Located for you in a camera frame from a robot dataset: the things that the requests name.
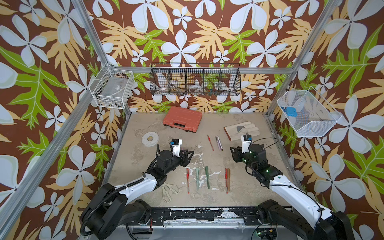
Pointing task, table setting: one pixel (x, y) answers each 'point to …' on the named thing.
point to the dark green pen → (206, 170)
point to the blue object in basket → (291, 111)
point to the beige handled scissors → (166, 196)
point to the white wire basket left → (112, 87)
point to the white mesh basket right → (307, 113)
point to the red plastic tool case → (184, 118)
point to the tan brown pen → (228, 176)
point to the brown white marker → (220, 144)
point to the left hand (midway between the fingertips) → (190, 149)
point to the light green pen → (197, 172)
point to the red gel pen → (209, 139)
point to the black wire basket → (195, 79)
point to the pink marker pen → (217, 142)
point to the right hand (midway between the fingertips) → (232, 147)
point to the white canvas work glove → (235, 131)
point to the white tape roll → (150, 139)
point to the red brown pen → (226, 178)
